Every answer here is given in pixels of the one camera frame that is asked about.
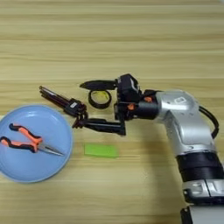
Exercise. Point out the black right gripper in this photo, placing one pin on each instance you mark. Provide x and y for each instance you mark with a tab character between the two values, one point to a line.
145	109

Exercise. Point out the black yellow tape roll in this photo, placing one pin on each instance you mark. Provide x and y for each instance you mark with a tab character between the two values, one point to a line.
92	102

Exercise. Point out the black hex key set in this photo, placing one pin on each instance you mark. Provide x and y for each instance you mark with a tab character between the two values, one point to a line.
59	100

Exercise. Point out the green rectangular block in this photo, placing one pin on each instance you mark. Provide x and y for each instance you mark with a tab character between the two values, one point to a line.
101	150

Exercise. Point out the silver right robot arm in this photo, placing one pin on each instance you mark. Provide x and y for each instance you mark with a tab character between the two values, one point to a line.
186	122

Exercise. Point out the orange black needle-nose pliers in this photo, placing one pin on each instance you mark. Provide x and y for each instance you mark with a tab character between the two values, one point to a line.
27	135

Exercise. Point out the blue round plate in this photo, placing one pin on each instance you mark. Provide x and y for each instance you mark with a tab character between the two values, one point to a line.
32	166

